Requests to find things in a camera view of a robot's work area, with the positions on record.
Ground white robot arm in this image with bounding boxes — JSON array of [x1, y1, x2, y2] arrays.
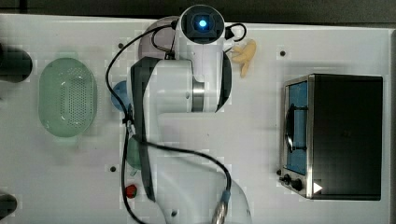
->
[[128, 5, 252, 224]]

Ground round pink plate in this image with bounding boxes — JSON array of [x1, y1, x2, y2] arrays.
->
[[137, 16, 178, 59]]

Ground toy banana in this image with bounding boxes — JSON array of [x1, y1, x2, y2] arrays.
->
[[232, 39, 257, 78]]

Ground green mug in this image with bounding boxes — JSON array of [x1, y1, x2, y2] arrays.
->
[[126, 137, 141, 176]]

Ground blue bowl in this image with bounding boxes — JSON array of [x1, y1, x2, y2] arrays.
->
[[111, 80, 131, 111]]

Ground small toy strawberry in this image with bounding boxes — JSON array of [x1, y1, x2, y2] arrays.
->
[[125, 184, 137, 199]]

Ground green perforated basket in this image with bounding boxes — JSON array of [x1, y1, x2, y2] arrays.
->
[[38, 58, 97, 137]]

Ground black toaster oven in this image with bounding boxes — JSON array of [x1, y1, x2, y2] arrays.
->
[[276, 74, 383, 201]]

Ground black clamp upper left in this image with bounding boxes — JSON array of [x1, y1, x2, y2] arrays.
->
[[0, 45, 33, 83]]

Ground black clamp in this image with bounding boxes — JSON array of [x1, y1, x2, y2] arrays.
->
[[0, 194, 18, 219], [0, 45, 33, 83]]

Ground black clamp lower left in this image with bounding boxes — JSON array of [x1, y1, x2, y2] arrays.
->
[[0, 194, 18, 219]]

